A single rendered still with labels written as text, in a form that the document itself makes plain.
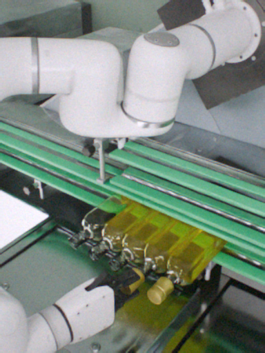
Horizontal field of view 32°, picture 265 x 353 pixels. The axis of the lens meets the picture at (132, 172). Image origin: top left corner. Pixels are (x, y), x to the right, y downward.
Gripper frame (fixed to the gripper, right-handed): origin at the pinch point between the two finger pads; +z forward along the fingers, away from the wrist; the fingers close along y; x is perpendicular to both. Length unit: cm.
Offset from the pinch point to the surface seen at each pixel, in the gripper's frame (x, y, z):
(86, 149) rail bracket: 27.6, 15.2, 9.1
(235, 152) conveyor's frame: 5.7, 15.3, 35.2
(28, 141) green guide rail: 60, 3, 10
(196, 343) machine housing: -10.0, -16.1, 10.9
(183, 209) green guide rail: 6.0, 6.1, 20.0
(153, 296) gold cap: -5.3, 0.1, 2.1
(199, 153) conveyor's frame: 10.6, 15.2, 28.6
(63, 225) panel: 38.0, -12.8, 6.8
